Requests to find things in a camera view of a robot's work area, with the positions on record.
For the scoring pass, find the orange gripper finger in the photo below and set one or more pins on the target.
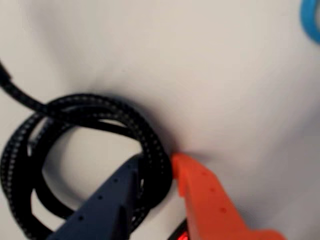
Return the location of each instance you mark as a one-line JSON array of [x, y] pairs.
[[205, 200]]

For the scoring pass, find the navy gripper finger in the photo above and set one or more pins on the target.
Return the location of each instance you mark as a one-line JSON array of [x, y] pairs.
[[107, 200]]

